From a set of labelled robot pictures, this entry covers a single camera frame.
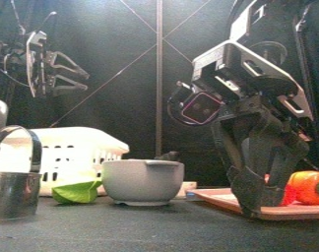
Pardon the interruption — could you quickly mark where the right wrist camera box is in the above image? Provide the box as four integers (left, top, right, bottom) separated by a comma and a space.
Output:
166, 81, 225, 128

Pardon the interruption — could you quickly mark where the grey bowl with handles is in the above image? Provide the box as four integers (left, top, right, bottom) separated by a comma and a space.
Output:
100, 158, 186, 208

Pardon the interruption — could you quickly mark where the cream toy block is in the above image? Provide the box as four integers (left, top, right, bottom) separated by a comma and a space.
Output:
174, 179, 198, 200

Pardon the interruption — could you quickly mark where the diagonal brace wire with turnbuckle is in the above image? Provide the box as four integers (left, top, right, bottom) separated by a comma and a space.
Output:
116, 0, 195, 64

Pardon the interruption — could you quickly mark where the vertical metal frame pole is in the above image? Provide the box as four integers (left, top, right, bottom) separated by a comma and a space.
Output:
154, 0, 165, 158

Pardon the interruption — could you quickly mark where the stainless steel pot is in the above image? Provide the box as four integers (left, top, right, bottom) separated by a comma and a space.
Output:
0, 125, 43, 221

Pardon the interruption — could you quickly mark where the white plastic basket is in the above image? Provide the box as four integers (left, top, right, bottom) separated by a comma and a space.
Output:
16, 126, 130, 198

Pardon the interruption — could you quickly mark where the small dark grey lump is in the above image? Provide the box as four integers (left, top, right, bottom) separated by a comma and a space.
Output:
154, 150, 182, 162

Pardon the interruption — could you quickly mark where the small dark blue block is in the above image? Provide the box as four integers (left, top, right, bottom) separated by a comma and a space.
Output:
186, 191, 201, 202

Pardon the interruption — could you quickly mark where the dark slanted frame post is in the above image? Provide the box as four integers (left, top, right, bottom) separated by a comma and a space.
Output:
292, 0, 319, 171

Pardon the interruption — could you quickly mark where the green toy leaf vegetable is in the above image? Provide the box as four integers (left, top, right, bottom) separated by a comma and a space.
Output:
50, 179, 104, 205

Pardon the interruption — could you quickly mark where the wooden cutting board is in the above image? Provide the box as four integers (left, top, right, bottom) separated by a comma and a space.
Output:
186, 187, 319, 221

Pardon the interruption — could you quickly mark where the plain diagonal brace wire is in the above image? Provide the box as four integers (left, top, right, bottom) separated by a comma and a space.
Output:
48, 0, 213, 128

